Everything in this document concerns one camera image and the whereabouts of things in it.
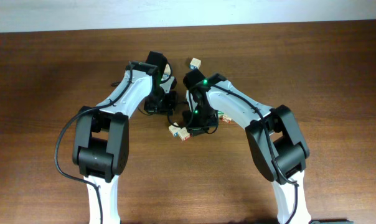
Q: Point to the plain block top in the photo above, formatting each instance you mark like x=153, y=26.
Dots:
x=167, y=70

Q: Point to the red-sided block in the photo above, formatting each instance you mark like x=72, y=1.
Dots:
x=226, y=119
x=183, y=134

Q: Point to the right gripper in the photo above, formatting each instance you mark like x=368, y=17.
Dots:
x=195, y=129

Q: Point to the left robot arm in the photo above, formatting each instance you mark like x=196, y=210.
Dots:
x=101, y=144

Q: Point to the blue-sided block far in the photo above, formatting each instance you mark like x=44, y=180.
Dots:
x=194, y=64

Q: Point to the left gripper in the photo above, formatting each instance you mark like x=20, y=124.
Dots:
x=170, y=106

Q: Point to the plain wooden block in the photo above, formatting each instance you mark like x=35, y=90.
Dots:
x=174, y=129

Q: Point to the green N wooden block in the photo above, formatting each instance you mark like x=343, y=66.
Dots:
x=220, y=114

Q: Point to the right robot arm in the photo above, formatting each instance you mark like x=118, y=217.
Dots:
x=277, y=145

